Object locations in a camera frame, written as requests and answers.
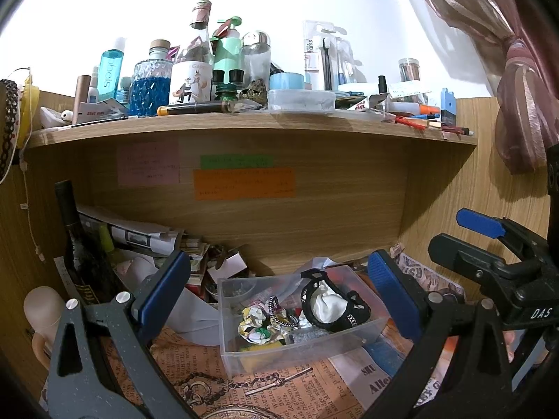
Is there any clear plastic box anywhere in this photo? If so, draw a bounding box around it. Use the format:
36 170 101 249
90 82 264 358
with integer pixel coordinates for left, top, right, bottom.
217 264 391 379

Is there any newspaper print desk mat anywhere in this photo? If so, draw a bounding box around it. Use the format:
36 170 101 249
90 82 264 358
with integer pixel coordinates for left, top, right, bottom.
39 249 466 419

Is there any yellow headband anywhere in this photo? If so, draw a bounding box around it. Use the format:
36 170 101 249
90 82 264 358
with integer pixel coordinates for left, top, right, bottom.
16 73 41 150

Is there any clear jar of brown sticks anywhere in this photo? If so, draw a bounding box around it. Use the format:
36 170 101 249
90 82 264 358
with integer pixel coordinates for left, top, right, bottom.
398 57 427 95

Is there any white earphone cable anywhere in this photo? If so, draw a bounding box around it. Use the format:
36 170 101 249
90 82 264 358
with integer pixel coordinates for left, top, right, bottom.
17 148 46 265

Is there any yellow highlighter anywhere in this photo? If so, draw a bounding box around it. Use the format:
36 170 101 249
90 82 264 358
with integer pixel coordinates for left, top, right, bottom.
99 224 115 255

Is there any small white spray bottle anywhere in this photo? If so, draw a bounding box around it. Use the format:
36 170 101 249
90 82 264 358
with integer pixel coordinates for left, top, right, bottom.
87 66 101 104

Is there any rose gold tube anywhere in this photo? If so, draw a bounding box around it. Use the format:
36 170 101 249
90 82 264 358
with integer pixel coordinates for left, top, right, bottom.
73 74 92 125

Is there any light blue round tin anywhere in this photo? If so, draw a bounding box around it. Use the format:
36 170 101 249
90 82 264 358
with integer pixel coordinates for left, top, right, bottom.
269 72 305 91

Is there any white earbud case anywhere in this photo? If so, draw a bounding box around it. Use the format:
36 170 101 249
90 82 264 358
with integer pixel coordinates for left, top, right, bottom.
39 106 75 130

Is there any long white paper box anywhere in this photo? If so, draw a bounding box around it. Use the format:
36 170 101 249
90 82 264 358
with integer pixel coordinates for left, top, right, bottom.
72 100 130 125

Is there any black white beaded scrunchie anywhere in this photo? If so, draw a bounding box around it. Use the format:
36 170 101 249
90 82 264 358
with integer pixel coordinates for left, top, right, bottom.
266 295 300 329

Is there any toothbrush package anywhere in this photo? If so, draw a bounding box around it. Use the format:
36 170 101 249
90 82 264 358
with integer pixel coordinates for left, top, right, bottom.
303 19 351 93

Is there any pink sticky note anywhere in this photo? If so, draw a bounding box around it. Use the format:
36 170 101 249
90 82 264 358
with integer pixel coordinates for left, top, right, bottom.
116 141 181 186

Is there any brown chain headband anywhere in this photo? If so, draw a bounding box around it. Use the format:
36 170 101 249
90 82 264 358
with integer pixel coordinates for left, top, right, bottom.
0 79 21 185

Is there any clear lidded plastic container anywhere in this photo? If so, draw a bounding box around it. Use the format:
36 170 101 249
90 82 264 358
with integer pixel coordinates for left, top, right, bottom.
267 88 336 112

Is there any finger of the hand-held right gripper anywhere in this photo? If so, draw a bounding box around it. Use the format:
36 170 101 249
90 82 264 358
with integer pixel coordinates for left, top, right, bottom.
427 233 530 292
456 208 547 268

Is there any orange sticky note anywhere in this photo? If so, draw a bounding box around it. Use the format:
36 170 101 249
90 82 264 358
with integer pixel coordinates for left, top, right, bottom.
193 168 297 202

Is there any beige wooden figure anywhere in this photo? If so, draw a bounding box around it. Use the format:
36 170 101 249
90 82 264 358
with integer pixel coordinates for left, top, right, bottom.
23 286 67 373

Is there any wooden shelf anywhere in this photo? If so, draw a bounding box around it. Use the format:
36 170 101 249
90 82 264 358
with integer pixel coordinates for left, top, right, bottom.
24 110 479 150

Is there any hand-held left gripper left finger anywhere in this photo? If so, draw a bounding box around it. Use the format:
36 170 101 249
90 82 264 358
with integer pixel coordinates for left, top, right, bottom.
46 250 206 419

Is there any clear bottle with silver cap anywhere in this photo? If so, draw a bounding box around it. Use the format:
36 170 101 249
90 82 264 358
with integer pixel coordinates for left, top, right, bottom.
241 30 272 90

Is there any mint green pump bottle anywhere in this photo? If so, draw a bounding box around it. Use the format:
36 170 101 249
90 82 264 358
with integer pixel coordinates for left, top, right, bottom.
211 16 244 86

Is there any amber fountain pen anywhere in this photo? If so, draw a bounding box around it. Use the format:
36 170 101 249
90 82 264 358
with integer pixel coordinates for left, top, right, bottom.
157 101 237 117

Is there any glass bottle with blue beads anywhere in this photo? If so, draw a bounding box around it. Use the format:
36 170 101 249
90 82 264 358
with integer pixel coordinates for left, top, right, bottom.
130 39 174 118

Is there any blue mouthwash bottle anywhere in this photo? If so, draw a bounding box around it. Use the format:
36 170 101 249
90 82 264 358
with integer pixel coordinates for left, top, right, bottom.
96 37 128 104

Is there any brown metal trinket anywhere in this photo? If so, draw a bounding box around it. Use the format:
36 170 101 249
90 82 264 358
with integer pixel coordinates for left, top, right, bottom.
238 79 268 106

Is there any dark wine bottle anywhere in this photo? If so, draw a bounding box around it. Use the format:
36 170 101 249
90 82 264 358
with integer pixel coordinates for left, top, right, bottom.
54 179 124 307

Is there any pink curtain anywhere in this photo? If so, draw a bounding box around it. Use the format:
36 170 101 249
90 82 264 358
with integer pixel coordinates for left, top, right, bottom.
392 0 559 176

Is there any colourful wrapper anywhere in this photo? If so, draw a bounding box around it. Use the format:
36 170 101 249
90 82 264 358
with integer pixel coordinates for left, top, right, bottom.
237 305 285 346

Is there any tall clear bottle white label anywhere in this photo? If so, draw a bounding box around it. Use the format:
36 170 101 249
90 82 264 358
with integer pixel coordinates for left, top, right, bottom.
169 0 216 106

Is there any metal pocket watch chain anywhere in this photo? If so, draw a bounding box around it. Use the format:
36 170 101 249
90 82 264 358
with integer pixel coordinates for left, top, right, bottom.
174 368 314 419

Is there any small pale cardboard box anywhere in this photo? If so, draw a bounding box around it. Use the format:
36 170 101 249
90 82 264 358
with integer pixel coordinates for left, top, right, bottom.
213 250 248 279

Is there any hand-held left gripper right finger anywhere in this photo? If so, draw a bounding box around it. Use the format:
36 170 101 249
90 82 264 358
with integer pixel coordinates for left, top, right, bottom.
362 249 514 419

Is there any green sticky note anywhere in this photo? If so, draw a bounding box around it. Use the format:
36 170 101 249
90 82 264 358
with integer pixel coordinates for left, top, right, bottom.
199 154 275 170

